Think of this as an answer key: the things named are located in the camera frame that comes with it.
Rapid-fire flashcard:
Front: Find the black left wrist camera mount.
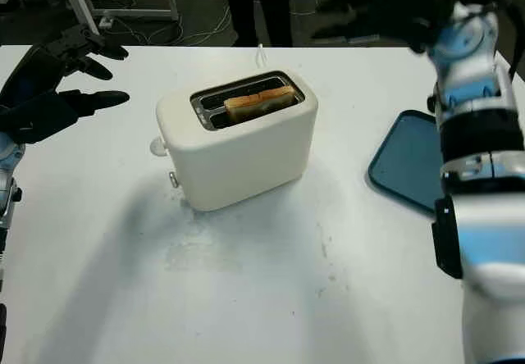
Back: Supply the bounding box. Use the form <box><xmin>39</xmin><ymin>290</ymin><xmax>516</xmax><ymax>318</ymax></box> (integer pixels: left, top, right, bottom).
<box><xmin>0</xmin><ymin>92</ymin><xmax>82</xmax><ymax>145</ymax></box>

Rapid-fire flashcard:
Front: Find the person in black trousers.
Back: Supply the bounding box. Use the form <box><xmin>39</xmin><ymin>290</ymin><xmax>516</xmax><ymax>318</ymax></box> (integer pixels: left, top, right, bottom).
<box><xmin>223</xmin><ymin>0</ymin><xmax>294</xmax><ymax>48</ymax></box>

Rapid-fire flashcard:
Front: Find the toasted bread slice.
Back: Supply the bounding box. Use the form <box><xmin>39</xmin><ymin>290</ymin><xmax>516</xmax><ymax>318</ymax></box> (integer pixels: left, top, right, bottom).
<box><xmin>224</xmin><ymin>85</ymin><xmax>296</xmax><ymax>123</ymax></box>

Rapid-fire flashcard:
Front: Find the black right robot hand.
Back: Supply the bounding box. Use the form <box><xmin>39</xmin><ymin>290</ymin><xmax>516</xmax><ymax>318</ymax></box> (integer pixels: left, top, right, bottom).
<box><xmin>293</xmin><ymin>0</ymin><xmax>445</xmax><ymax>55</ymax></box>

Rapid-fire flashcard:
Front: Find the blue plastic tray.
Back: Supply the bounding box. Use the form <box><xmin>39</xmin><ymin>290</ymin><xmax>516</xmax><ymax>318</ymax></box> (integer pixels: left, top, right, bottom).
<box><xmin>367</xmin><ymin>109</ymin><xmax>444</xmax><ymax>217</ymax></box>

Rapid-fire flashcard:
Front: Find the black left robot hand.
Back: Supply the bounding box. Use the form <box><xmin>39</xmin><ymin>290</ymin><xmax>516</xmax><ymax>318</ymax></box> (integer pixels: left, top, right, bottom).
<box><xmin>0</xmin><ymin>25</ymin><xmax>131</xmax><ymax>120</ymax></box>

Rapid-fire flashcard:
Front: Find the white two-slot toaster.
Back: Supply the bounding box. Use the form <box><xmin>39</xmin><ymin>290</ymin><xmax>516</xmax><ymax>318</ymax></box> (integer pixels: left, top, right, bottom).
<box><xmin>149</xmin><ymin>70</ymin><xmax>320</xmax><ymax>212</ymax></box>

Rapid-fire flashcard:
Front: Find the long white floor cable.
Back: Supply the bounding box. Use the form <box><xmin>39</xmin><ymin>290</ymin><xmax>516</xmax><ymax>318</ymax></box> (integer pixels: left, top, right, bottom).
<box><xmin>110</xmin><ymin>5</ymin><xmax>233</xmax><ymax>46</ymax></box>

